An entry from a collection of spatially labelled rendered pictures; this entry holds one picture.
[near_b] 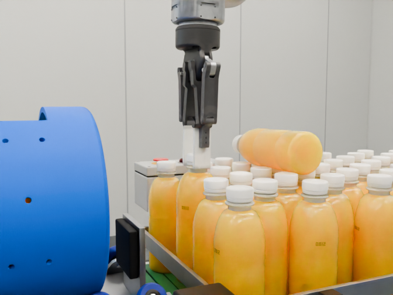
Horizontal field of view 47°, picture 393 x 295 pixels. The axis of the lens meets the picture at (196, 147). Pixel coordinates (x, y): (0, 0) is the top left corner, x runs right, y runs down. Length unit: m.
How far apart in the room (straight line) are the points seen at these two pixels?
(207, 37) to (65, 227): 0.37
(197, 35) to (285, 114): 3.98
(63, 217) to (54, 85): 3.01
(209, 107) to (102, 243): 0.27
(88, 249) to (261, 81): 3.98
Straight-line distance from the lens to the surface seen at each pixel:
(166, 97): 3.91
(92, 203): 0.58
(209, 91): 0.72
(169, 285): 0.89
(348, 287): 0.72
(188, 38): 0.75
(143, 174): 1.02
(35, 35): 3.57
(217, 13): 0.76
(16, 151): 0.59
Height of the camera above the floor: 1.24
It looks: 6 degrees down
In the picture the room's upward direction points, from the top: straight up
